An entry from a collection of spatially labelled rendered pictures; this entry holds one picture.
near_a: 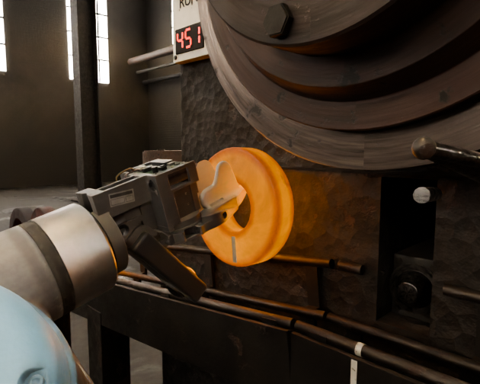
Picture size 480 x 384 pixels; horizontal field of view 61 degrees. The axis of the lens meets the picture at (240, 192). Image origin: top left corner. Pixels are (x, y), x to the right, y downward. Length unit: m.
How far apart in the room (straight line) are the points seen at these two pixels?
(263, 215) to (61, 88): 10.62
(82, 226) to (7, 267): 0.07
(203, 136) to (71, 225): 0.43
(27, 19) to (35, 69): 1.11
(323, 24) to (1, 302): 0.25
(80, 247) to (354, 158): 0.25
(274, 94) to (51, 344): 0.31
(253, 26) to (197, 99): 0.44
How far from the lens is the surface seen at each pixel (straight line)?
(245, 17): 0.36
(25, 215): 1.28
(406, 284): 0.50
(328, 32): 0.31
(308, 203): 0.53
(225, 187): 0.48
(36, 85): 10.84
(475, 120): 0.35
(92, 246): 0.37
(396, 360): 0.41
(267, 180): 0.48
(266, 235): 0.48
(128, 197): 0.41
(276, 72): 0.39
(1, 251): 0.37
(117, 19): 12.08
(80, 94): 7.21
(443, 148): 0.27
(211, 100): 0.75
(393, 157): 0.37
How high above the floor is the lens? 0.90
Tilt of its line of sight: 6 degrees down
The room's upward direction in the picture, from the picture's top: straight up
